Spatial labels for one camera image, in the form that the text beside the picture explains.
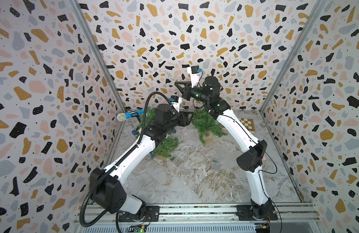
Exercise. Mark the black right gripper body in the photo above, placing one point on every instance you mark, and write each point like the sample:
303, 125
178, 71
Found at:
190, 93

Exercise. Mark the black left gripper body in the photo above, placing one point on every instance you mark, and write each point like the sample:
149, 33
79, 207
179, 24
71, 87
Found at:
183, 121

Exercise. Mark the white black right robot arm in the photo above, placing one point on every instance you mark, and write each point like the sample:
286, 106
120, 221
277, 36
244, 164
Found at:
209, 95

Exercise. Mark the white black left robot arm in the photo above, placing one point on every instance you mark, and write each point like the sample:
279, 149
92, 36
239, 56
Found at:
106, 185

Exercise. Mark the green right christmas tree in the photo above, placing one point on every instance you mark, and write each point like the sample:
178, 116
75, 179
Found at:
204, 122

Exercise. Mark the green christmas tree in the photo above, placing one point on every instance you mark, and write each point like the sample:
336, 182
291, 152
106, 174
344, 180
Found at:
204, 122
164, 149

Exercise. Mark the green left christmas tree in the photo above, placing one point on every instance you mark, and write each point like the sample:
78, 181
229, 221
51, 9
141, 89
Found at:
164, 149

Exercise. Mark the clear battery box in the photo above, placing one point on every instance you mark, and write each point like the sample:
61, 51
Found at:
216, 166

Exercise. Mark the blue toy microphone on stand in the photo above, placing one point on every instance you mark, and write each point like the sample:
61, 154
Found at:
124, 116

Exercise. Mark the wooden chess board box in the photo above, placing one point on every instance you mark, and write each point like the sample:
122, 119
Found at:
248, 123

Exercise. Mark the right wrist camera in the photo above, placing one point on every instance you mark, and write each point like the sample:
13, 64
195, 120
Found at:
195, 74

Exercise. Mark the metal left corner post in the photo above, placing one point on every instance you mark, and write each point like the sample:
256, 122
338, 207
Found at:
74, 5

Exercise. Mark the metal corner post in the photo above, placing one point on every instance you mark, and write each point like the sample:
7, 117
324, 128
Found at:
74, 5
314, 15

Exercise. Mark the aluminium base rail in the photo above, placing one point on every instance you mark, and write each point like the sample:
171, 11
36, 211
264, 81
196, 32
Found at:
210, 218

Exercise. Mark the metal right corner post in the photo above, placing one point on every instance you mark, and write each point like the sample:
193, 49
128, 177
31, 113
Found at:
314, 15

